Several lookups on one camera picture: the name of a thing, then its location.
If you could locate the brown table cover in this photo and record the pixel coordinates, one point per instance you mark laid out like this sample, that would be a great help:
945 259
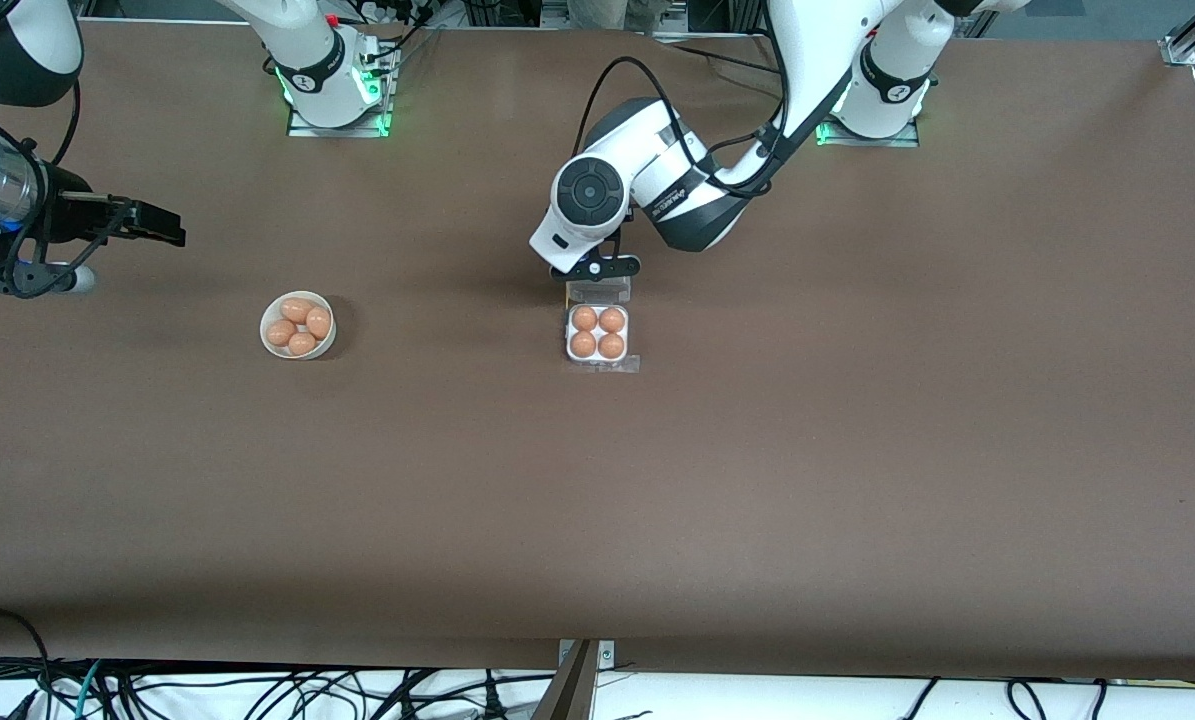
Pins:
597 500

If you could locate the brown egg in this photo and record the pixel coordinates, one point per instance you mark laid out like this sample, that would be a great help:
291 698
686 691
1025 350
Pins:
318 322
611 346
296 309
584 318
583 345
280 332
612 320
302 343

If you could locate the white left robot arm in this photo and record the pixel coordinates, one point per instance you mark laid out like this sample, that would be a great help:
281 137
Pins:
677 185

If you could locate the beige trousers of person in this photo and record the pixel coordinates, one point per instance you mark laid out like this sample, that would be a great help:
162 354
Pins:
612 12

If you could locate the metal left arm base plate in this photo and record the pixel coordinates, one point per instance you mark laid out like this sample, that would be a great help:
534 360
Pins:
907 142

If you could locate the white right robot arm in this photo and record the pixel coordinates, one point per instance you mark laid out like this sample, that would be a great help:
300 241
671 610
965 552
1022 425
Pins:
322 75

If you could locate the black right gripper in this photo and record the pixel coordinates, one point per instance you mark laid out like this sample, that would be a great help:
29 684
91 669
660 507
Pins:
79 214

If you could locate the clear plastic egg box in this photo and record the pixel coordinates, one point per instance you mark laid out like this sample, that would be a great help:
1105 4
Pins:
597 294

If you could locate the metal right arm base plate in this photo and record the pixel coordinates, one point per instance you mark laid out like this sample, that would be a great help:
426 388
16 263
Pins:
302 130

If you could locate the white bowl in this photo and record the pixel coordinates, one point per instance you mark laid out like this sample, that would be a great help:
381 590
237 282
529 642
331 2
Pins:
267 347

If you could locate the small metal bracket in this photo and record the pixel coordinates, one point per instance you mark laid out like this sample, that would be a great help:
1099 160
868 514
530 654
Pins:
607 654

